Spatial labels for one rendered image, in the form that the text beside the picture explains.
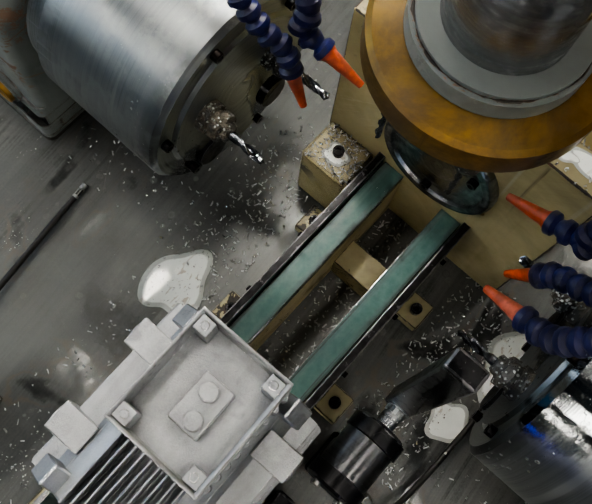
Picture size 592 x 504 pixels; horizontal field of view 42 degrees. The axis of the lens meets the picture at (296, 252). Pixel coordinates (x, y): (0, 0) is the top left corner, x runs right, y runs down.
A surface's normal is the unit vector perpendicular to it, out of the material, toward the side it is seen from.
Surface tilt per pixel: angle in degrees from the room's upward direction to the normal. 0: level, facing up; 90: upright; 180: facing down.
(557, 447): 47
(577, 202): 90
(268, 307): 0
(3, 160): 0
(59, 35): 54
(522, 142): 0
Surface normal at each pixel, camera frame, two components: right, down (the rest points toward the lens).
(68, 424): 0.05, -0.28
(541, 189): -0.67, 0.70
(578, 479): -0.48, 0.36
